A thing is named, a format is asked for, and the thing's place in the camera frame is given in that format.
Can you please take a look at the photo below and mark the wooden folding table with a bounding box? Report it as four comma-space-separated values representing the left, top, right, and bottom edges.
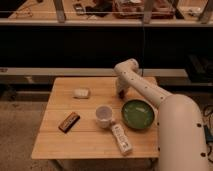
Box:
32, 77, 158, 161

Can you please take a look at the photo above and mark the black device on shelf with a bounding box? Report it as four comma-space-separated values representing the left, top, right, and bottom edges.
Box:
73, 3, 85, 15

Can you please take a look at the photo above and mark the white sponge block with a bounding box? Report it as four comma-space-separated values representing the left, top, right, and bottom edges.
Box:
73, 88, 90, 99

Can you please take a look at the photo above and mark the brown chocolate bar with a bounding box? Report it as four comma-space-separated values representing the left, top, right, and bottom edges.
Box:
58, 112, 80, 133

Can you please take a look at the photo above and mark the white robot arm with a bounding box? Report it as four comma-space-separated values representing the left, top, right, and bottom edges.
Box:
114, 58, 209, 171

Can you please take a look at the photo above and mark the white cup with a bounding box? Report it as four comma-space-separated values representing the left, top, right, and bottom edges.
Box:
95, 105, 113, 129

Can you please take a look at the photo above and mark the white remote control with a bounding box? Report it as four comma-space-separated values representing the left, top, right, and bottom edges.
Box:
111, 124, 132, 155

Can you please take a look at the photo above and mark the dark box on floor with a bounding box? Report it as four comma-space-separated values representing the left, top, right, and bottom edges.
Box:
204, 125, 213, 143

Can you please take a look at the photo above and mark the green bowl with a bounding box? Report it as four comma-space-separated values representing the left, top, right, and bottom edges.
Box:
121, 99, 155, 130

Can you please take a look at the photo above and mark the red tray on shelf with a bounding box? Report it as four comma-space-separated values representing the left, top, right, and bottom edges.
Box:
112, 0, 175, 19

